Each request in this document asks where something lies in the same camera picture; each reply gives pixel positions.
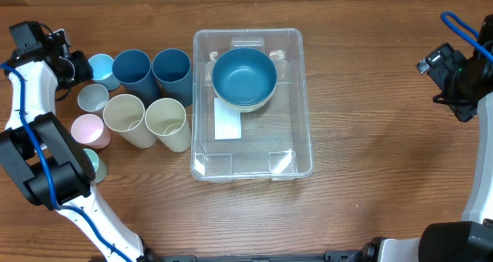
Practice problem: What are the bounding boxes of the light blue small cup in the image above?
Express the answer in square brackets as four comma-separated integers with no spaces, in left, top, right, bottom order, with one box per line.
[89,54,120,91]

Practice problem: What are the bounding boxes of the grey small cup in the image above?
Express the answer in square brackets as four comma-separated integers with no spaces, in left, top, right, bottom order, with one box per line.
[77,84,109,116]

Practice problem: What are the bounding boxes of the pink small cup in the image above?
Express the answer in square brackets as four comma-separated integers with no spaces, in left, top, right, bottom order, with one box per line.
[70,114,111,149]

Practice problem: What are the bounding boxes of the mint green small cup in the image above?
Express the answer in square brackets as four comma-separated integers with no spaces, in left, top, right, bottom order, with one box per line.
[84,148,108,183]

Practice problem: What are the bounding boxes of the dark blue bowl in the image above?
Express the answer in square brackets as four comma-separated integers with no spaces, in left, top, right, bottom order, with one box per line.
[212,48,277,91]

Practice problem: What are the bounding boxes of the cream bowl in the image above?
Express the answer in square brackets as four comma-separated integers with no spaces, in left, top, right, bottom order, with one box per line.
[222,100,267,113]
[214,89,276,112]

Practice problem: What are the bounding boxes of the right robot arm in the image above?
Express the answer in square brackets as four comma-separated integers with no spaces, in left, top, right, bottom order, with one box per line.
[325,11,492,261]

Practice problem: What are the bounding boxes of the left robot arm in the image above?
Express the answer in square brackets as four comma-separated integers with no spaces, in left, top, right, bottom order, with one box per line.
[1,41,159,261]

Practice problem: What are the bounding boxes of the dark blue tall cup left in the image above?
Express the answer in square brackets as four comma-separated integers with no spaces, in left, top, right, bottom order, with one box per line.
[112,49,162,107]

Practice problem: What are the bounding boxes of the dark blue tall cup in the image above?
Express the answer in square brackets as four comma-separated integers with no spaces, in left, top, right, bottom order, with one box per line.
[152,49,193,107]
[112,49,162,107]

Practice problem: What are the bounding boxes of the cream tall cup left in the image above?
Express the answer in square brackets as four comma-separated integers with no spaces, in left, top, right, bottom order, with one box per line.
[103,94,157,149]

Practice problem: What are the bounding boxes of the cream tall cup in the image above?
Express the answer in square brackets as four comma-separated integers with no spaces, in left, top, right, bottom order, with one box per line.
[145,98,191,153]
[103,94,157,149]

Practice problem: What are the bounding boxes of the dark blue tall cup right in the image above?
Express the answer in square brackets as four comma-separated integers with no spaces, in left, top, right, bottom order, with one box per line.
[152,49,193,107]

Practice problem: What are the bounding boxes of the cream tall cup right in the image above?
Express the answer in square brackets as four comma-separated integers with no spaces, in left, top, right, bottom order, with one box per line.
[145,98,191,153]

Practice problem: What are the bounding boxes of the white label in bin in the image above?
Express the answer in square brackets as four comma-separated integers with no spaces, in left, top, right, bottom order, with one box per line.
[214,98,241,140]

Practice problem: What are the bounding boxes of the clear plastic storage bin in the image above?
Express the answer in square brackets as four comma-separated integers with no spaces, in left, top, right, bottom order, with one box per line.
[190,29,314,182]

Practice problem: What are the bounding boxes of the right blue cable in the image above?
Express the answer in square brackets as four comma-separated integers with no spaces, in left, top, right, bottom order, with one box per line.
[440,11,493,64]

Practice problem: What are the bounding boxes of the blue cable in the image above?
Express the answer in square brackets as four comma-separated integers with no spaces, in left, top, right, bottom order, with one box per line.
[0,62,134,262]
[440,11,493,64]

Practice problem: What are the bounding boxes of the left blue cable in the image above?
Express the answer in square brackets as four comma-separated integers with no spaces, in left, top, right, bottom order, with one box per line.
[0,62,134,262]

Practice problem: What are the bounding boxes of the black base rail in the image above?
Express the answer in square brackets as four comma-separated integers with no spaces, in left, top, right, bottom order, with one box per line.
[160,250,361,262]

